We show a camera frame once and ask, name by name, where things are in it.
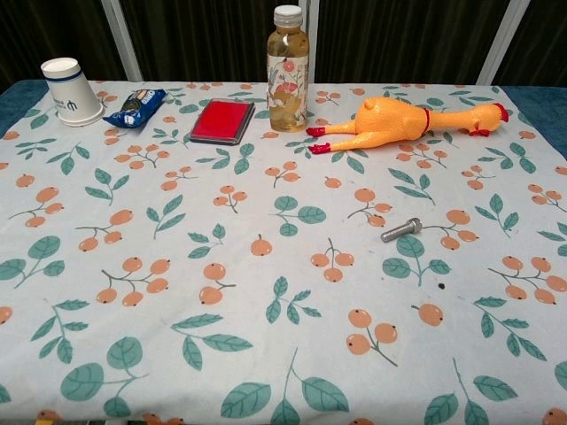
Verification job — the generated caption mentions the fruit and leaf print tablecloth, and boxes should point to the fruit and leaf print tablecloth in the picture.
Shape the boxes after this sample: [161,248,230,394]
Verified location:
[0,81,567,425]

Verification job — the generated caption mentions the floral label drink bottle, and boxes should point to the floral label drink bottle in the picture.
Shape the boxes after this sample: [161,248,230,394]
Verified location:
[266,4,310,133]

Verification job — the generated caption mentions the red ink pad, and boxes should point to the red ink pad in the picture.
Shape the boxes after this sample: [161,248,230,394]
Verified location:
[189,98,257,145]

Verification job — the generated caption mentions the white paper cup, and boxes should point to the white paper cup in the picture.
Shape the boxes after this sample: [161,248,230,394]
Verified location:
[40,56,105,128]

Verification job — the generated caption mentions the blue Oreo cookie packet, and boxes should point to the blue Oreo cookie packet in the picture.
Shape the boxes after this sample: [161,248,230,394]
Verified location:
[102,88,168,131]

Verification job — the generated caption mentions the dark pleated curtain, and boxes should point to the dark pleated curtain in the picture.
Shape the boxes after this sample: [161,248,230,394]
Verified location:
[0,0,567,97]

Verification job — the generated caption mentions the silver metal bolt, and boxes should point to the silver metal bolt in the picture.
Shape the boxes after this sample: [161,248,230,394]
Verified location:
[380,217,423,243]

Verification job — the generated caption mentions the white metal frame post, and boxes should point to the white metal frame post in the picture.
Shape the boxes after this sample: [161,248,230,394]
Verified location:
[301,0,321,84]
[99,0,145,82]
[475,0,532,86]

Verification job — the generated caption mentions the yellow rubber chicken toy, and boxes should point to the yellow rubber chicken toy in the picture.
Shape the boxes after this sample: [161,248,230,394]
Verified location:
[305,97,510,156]

